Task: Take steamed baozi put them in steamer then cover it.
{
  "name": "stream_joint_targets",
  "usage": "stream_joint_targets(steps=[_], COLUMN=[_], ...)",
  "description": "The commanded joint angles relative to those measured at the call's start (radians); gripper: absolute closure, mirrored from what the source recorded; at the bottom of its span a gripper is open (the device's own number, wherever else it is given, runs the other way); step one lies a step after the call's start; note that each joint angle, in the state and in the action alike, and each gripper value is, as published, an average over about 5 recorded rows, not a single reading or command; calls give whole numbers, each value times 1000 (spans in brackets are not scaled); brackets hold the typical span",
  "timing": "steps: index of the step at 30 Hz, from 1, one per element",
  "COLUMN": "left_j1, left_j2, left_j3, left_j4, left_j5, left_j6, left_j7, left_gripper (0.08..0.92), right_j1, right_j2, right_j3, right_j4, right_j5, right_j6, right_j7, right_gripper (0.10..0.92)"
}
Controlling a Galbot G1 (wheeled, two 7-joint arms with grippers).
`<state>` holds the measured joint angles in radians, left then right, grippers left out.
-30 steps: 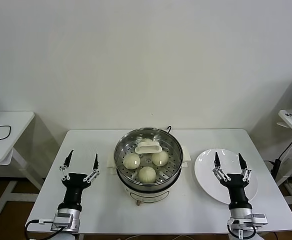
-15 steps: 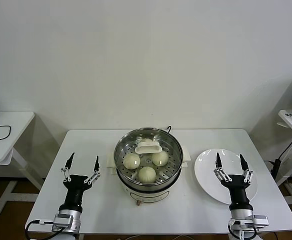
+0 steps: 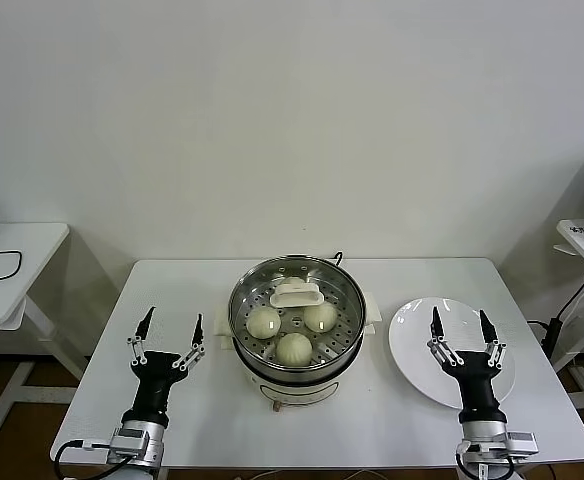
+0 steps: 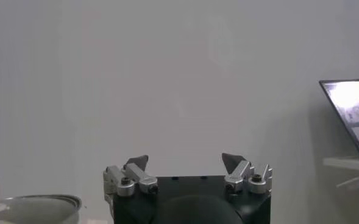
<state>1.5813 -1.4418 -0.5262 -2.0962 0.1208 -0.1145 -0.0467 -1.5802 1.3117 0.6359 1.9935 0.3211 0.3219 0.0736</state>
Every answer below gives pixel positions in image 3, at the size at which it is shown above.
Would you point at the white side table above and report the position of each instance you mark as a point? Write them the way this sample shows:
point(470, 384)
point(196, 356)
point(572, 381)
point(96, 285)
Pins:
point(32, 250)

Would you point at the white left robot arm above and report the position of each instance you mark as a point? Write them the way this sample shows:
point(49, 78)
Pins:
point(139, 450)

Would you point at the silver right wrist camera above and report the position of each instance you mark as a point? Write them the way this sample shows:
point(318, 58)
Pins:
point(522, 442)

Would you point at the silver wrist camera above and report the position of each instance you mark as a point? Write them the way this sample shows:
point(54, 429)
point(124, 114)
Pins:
point(522, 442)
point(129, 442)

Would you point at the white height-adjustable desk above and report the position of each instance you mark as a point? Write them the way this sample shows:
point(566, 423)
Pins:
point(579, 247)

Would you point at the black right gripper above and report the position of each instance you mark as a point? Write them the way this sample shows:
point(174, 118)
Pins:
point(477, 387)

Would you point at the white electric cooker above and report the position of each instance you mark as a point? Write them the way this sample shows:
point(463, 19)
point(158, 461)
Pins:
point(297, 392)

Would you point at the steel steamer basket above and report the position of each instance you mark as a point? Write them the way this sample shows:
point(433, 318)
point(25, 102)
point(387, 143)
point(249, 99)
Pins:
point(342, 345)

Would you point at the white round plate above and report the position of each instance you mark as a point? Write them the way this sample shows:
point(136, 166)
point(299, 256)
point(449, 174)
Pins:
point(412, 360)

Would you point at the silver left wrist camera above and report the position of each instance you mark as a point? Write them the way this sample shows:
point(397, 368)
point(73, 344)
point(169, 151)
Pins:
point(129, 442)

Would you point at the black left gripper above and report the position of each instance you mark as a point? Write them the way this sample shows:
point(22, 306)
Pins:
point(154, 387)

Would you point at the white steamed baozi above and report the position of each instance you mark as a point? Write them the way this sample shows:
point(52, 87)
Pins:
point(282, 277)
point(320, 317)
point(263, 322)
point(294, 350)

